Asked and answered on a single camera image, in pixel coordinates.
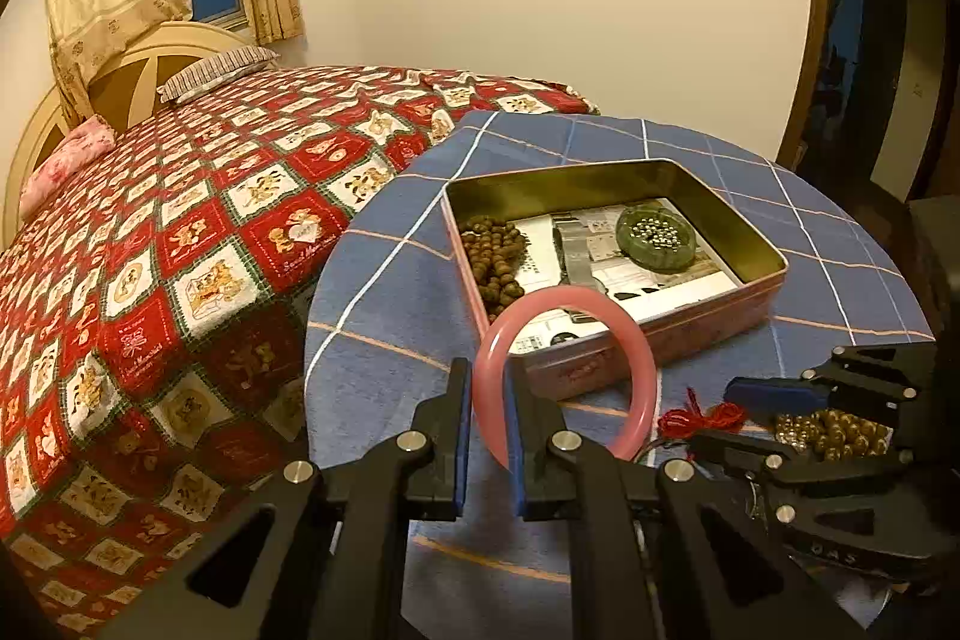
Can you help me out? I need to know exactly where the green jade bangle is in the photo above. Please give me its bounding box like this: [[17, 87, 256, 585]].
[[615, 205, 697, 275]]

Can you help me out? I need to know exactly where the gold pearl bead necklace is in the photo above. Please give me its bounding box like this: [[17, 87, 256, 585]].
[[794, 407, 897, 463]]

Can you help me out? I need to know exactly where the small silver bead strand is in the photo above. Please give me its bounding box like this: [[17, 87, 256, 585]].
[[631, 216, 683, 250]]

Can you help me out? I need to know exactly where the silver watch band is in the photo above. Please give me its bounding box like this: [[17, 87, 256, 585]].
[[553, 218, 607, 294]]

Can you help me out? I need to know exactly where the pink pillow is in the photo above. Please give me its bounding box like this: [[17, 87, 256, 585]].
[[18, 115, 116, 223]]

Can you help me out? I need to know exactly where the blue plaid tablecloth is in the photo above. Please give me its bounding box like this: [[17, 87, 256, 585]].
[[304, 112, 931, 638]]

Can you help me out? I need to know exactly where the red tassel knot charm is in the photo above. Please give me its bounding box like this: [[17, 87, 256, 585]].
[[658, 388, 748, 440]]

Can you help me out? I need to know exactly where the striped pillow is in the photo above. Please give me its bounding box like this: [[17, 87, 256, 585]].
[[156, 46, 280, 104]]

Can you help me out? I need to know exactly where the brown wooden door frame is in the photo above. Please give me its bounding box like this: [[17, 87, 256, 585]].
[[774, 0, 913, 178]]

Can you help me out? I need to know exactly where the red patchwork bedspread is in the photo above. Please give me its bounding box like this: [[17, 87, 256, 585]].
[[2, 67, 589, 638]]

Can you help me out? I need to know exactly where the brown wooden bead necklace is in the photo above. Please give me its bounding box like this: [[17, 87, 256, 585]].
[[457, 216, 532, 323]]

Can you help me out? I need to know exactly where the pink jade bangle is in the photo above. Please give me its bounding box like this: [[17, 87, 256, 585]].
[[472, 286, 662, 470]]

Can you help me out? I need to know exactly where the pink metal tin box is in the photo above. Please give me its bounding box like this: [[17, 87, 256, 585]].
[[441, 159, 789, 365]]

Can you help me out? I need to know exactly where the printed paper card in tin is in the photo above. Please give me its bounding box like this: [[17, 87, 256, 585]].
[[517, 198, 742, 325]]

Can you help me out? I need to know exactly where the cream wooden headboard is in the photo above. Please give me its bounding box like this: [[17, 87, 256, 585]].
[[2, 21, 251, 247]]

